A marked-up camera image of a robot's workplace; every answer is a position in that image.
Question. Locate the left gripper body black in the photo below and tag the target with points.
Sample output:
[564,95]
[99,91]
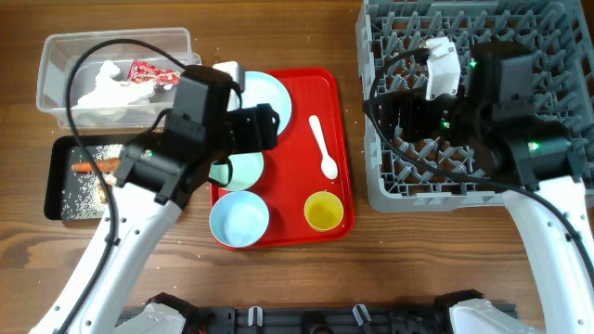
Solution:
[250,132]

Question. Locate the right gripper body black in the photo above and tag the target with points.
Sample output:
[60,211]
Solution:
[442,118]

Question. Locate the mint green bowl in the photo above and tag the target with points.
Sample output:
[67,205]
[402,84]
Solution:
[247,169]

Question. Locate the light blue bowl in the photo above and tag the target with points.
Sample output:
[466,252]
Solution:
[239,219]

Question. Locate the yellow cup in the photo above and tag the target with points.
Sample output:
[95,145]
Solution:
[323,211]

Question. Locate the red snack wrapper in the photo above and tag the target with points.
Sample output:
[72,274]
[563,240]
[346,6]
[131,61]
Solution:
[142,72]

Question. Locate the white tissue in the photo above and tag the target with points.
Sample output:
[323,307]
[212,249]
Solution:
[109,93]

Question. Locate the brown mushroom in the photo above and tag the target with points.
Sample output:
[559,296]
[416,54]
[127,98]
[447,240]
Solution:
[103,197]

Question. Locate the pile of white rice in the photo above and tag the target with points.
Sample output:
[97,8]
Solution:
[79,195]

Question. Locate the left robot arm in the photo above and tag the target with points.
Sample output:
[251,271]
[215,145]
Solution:
[157,175]

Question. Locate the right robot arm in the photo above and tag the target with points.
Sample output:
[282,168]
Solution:
[534,163]

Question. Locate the grey-blue dishwasher rack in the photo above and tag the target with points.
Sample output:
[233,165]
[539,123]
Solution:
[556,32]

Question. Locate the clear plastic waste bin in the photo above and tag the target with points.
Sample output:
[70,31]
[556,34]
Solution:
[61,51]

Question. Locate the black waste tray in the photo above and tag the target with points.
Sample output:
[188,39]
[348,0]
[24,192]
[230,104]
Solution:
[57,166]

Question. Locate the light blue plate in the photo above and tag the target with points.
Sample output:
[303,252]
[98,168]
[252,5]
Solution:
[263,88]

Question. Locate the red plastic tray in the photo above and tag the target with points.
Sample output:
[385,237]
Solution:
[292,171]

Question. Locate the white plastic spoon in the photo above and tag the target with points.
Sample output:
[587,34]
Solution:
[329,166]

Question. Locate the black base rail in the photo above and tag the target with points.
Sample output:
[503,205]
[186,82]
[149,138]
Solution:
[357,319]

